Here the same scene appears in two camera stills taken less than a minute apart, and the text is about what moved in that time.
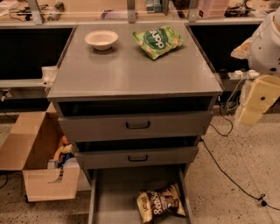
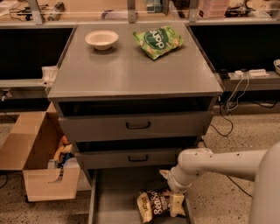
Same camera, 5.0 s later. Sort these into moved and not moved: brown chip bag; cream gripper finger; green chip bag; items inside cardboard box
Moved: cream gripper finger
Not moved: green chip bag; brown chip bag; items inside cardboard box
